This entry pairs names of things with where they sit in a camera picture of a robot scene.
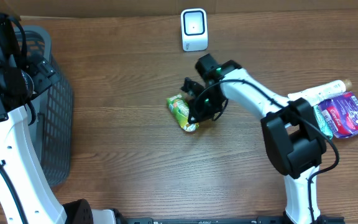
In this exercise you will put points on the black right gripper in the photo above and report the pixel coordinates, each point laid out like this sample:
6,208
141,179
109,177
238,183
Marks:
200,114

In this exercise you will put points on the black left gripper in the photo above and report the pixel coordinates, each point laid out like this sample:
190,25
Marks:
44,72

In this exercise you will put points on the green yellow snack pouch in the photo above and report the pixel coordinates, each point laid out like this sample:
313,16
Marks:
180,110

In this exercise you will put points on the white tube gold cap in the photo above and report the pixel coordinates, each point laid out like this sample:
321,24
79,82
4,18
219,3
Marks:
317,94

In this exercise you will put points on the teal wipes packet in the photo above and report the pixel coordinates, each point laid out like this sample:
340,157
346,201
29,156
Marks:
323,125

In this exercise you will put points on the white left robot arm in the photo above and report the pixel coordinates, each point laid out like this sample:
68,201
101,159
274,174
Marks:
36,118

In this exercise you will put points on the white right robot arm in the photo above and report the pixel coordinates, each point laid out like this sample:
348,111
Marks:
294,143

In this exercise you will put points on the white barcode scanner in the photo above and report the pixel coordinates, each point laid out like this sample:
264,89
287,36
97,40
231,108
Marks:
194,29

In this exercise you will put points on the grey plastic basket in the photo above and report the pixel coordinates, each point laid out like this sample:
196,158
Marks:
52,131

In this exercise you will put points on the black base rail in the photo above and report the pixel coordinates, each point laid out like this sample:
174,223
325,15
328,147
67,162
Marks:
259,220

